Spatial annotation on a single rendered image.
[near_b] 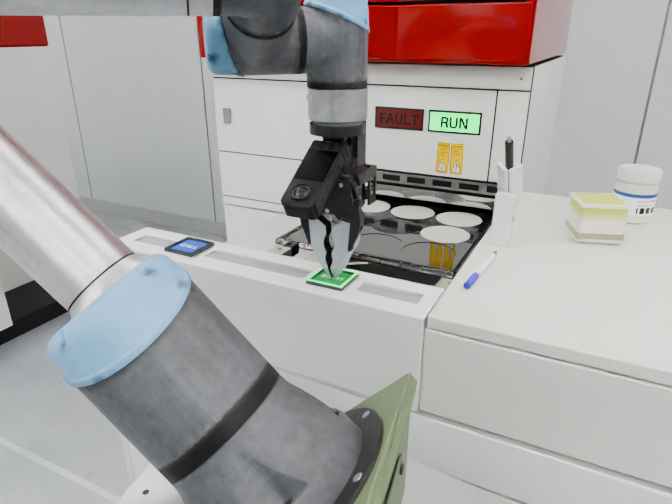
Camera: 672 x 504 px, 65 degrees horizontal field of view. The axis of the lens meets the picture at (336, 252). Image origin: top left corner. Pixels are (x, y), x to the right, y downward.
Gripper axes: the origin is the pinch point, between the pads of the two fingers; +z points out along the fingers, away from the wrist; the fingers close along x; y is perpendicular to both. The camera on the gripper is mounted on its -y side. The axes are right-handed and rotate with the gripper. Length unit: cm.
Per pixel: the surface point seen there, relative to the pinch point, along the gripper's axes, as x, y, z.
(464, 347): -20.1, -4.0, 4.3
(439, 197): 1, 57, 5
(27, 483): 110, 7, 97
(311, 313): 0.9, -4.1, 4.9
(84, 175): 320, 207, 70
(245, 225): 59, 58, 21
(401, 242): 1.6, 33.4, 7.8
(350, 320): -5.0, -4.1, 4.5
